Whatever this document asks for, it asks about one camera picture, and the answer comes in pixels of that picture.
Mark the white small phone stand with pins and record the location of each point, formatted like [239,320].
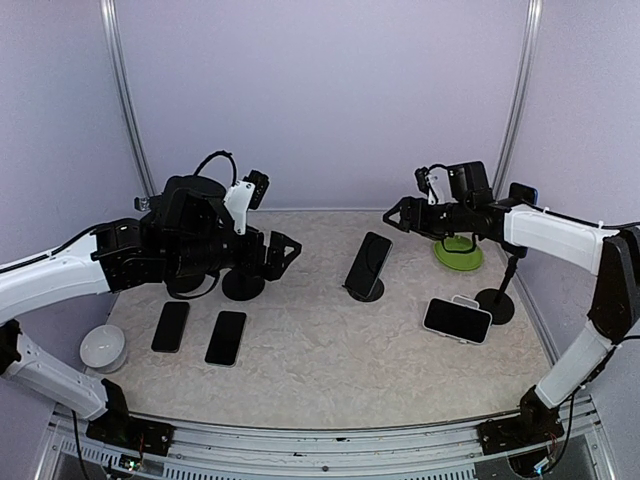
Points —
[465,301]

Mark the phone with white edge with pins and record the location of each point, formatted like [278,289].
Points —
[368,264]
[226,338]

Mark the aluminium frame post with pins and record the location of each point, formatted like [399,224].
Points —
[525,66]
[116,52]

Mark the left aluminium frame post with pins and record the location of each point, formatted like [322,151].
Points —
[116,52]

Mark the green plate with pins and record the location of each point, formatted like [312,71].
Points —
[459,253]

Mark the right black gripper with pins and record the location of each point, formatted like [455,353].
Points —
[420,221]

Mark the blue phone on right stand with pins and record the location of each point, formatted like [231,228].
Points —
[523,193]

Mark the white bowl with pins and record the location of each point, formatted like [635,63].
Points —
[103,349]

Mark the landscape phone white case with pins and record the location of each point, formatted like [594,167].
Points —
[457,321]

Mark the right tall black stand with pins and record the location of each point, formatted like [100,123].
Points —
[496,301]

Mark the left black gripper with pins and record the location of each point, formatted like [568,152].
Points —
[274,266]

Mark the front aluminium rail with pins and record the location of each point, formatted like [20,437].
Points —
[449,450]

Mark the right aluminium frame post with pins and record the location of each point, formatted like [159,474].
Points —
[525,66]

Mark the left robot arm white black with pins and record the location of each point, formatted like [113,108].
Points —
[195,237]

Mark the tall black phone stand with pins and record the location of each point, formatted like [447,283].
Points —
[148,204]

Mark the black phone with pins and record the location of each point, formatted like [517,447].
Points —
[170,328]

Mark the black round-base stand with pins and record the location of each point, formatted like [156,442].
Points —
[238,286]

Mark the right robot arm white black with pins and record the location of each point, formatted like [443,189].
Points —
[590,268]

